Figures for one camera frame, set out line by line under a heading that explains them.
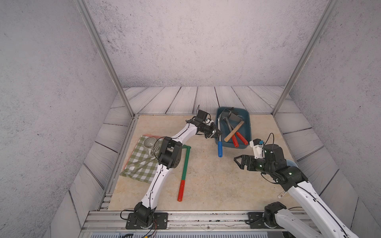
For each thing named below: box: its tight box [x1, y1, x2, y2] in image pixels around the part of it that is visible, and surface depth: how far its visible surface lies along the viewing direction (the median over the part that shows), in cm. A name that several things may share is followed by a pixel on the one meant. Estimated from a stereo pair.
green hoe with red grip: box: [177, 144, 191, 202], surface depth 88 cm
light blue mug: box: [286, 159, 299, 169], surface depth 88 cm
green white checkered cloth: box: [120, 134, 159, 184], surface depth 94 cm
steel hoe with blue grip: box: [217, 117, 223, 158], surface depth 91 cm
